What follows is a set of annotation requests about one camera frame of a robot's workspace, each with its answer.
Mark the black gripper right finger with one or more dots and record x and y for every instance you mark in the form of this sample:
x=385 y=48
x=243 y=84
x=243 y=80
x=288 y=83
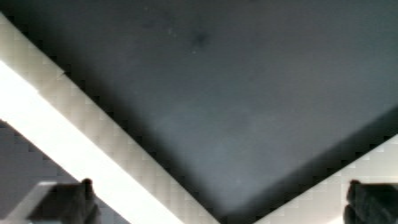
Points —
x=371 y=207

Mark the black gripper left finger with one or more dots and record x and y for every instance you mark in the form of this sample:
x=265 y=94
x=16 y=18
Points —
x=59 y=203

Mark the white L-shaped fence wall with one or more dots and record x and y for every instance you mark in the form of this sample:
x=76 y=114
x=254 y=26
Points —
x=55 y=117

